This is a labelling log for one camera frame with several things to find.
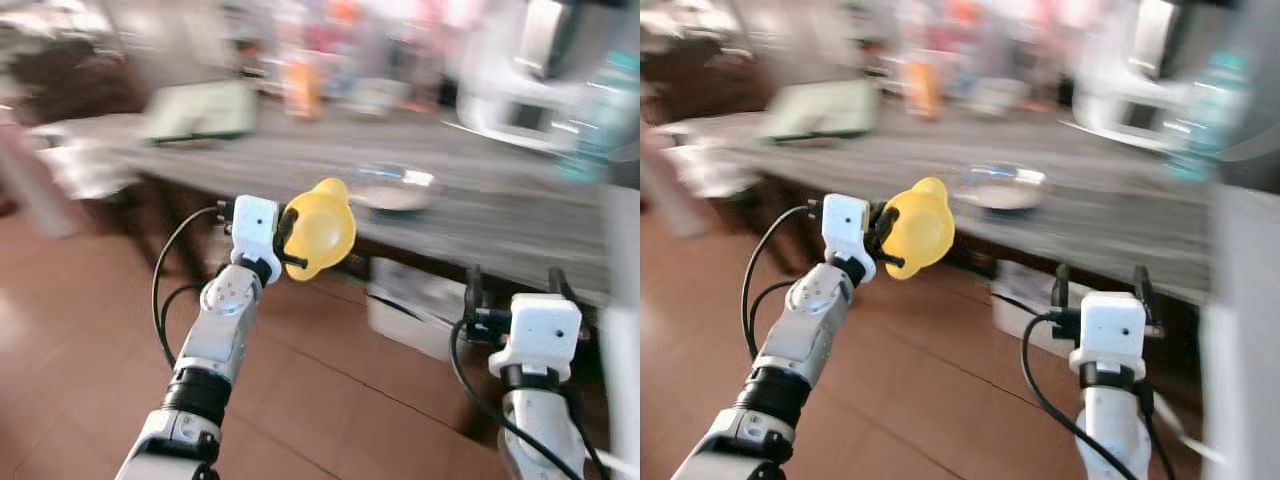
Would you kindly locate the white plastic bag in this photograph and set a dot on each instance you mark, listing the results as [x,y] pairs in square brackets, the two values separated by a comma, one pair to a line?
[90,160]
[705,160]

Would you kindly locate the clear glass bowl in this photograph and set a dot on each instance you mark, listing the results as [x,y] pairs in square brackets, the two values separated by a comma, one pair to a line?
[995,97]
[380,97]

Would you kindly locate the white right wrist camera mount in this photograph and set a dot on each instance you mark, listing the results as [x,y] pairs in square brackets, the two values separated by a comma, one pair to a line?
[540,335]
[1110,335]

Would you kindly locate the white cardboard box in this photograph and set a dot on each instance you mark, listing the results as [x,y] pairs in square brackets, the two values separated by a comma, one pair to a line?
[1020,300]
[410,310]

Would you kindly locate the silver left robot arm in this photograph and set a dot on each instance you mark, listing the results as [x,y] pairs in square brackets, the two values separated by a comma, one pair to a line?
[800,335]
[215,335]

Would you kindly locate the clear bottle with teal label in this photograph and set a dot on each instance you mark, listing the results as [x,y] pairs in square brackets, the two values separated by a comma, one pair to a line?
[605,125]
[1212,120]

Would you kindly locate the white kitchen appliance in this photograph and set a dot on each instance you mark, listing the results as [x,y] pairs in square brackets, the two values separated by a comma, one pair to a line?
[520,90]
[1135,90]

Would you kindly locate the grey wooden side table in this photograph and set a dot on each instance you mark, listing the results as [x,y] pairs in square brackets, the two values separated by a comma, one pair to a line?
[900,160]
[300,165]

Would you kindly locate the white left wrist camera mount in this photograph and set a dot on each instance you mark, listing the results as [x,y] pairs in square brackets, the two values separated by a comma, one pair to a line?
[848,228]
[254,230]

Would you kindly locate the orange bottle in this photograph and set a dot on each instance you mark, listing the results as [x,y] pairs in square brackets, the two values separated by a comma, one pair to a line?
[302,90]
[922,92]

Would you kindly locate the yellow plastic bowl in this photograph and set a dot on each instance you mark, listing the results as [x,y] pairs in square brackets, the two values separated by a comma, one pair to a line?
[322,232]
[922,232]

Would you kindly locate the green flat tray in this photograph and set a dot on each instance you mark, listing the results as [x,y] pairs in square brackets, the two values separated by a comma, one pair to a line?
[822,112]
[200,112]

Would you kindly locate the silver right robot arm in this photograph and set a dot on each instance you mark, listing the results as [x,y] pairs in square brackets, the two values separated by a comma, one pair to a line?
[1115,430]
[545,430]

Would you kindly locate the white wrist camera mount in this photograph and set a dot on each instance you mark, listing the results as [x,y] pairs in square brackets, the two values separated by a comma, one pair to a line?
[254,230]
[540,335]
[1110,335]
[848,228]

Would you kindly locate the shallow metal dish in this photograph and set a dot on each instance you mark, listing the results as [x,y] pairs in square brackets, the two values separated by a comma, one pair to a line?
[393,190]
[1000,190]

